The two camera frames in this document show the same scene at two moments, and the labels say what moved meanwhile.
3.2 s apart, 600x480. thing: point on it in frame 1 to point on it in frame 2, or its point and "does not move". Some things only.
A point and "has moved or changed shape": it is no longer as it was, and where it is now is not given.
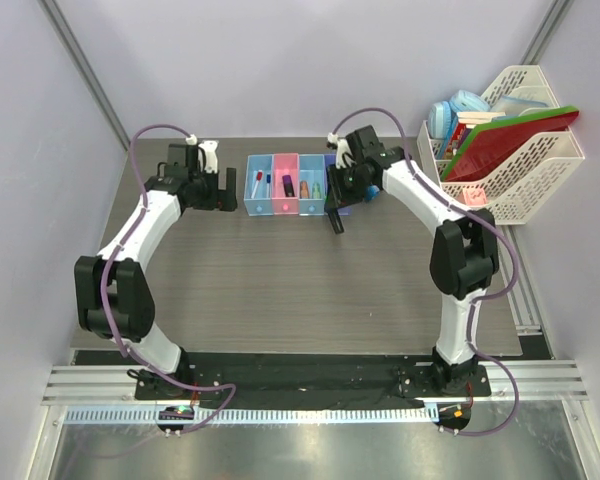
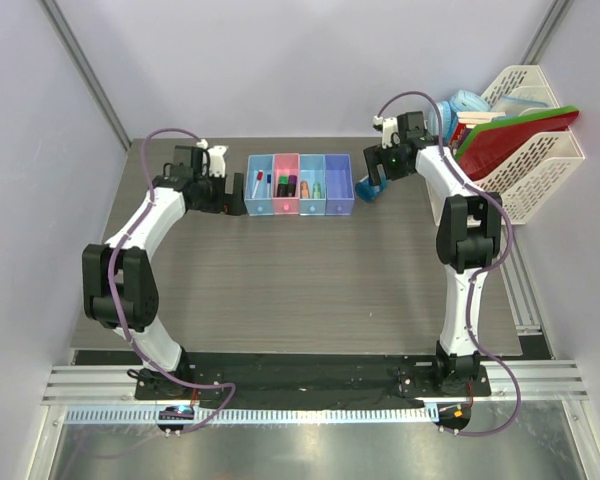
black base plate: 303,377 does not move
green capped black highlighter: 336,221 to 283,187
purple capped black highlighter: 288,186 has moved or changed shape
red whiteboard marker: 259,177 does not move
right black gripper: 336,196 to 375,156
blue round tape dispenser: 371,192 does not move
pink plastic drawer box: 285,164 does not move
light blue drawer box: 259,185 does not move
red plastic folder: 490,147 does not move
